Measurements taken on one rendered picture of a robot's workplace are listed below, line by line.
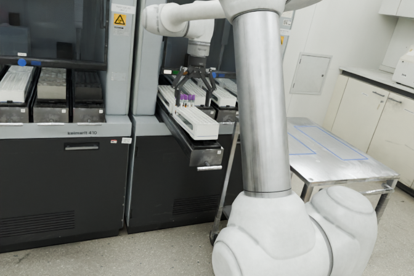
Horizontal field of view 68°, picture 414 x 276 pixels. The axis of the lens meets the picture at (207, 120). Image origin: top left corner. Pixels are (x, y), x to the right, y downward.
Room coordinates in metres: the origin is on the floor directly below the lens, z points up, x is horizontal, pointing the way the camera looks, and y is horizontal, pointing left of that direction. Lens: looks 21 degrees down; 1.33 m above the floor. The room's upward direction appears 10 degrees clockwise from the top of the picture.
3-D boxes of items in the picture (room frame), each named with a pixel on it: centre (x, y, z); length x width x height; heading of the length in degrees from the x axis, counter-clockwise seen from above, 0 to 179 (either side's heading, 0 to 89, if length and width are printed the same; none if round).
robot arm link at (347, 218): (0.61, -0.34, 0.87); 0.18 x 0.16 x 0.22; 121
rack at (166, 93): (1.51, 0.19, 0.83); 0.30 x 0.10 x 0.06; 26
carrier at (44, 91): (1.28, 0.70, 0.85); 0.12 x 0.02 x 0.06; 117
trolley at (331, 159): (1.28, -0.47, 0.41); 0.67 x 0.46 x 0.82; 24
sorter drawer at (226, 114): (1.86, 0.03, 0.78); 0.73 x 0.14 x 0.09; 26
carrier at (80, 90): (1.34, 0.56, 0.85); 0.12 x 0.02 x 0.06; 116
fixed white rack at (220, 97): (1.74, -0.03, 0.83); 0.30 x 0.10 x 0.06; 26
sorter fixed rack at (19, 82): (1.30, 0.88, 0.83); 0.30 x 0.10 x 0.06; 26
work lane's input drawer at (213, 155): (1.35, 0.12, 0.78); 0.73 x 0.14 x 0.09; 26
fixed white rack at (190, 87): (1.68, 0.11, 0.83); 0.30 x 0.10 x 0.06; 26
